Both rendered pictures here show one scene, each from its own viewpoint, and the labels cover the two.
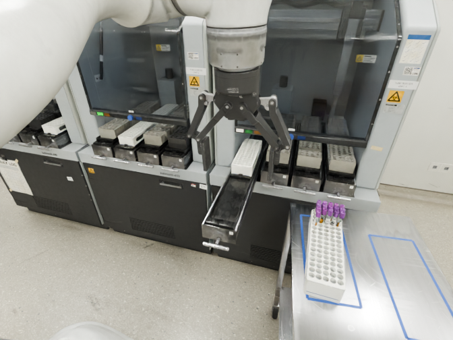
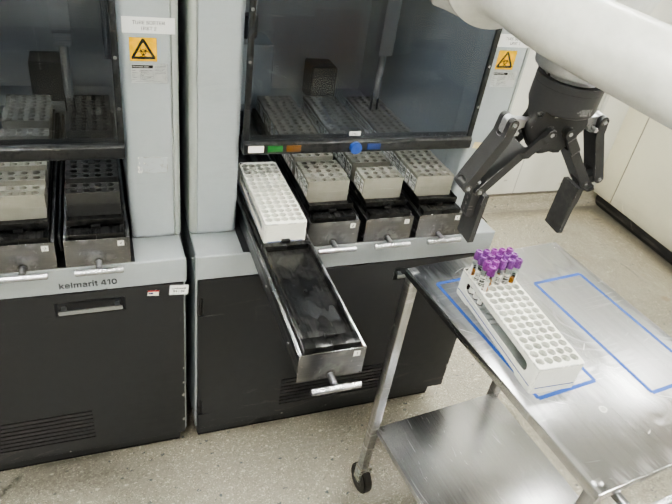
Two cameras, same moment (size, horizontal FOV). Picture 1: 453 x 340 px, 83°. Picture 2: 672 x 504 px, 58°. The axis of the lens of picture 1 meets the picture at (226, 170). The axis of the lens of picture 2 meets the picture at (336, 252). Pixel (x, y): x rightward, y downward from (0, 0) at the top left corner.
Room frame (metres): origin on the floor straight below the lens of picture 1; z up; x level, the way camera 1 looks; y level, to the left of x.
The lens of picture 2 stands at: (0.08, 0.59, 1.60)
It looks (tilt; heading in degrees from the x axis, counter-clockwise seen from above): 35 degrees down; 319
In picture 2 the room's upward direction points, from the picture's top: 9 degrees clockwise
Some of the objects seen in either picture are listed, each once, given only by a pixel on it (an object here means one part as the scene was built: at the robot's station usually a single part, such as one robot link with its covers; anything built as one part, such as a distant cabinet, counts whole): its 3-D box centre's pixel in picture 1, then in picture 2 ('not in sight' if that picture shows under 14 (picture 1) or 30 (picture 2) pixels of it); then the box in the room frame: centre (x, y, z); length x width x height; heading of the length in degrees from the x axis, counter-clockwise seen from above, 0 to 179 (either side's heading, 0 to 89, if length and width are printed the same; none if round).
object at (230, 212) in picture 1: (238, 184); (287, 261); (0.99, -0.06, 0.78); 0.73 x 0.14 x 0.09; 164
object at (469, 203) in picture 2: (196, 142); (465, 196); (0.47, 0.06, 1.26); 0.03 x 0.01 x 0.05; 73
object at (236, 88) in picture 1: (236, 93); (557, 112); (0.44, -0.02, 1.37); 0.08 x 0.07 x 0.09; 73
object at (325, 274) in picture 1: (323, 249); (514, 323); (0.54, -0.31, 0.85); 0.30 x 0.10 x 0.06; 162
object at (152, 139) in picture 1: (153, 139); (17, 205); (1.33, 0.42, 0.85); 0.12 x 0.02 x 0.06; 75
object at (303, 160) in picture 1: (309, 160); (381, 186); (1.09, -0.41, 0.85); 0.12 x 0.02 x 0.06; 73
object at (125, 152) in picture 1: (152, 131); not in sight; (1.60, 0.50, 0.78); 0.73 x 0.14 x 0.09; 164
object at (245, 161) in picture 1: (247, 156); (269, 201); (1.16, -0.11, 0.83); 0.30 x 0.10 x 0.06; 164
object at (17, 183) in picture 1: (11, 176); not in sight; (1.57, 1.59, 0.43); 0.27 x 0.02 x 0.36; 74
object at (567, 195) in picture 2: (271, 162); (562, 205); (0.43, -0.09, 1.24); 0.03 x 0.01 x 0.07; 163
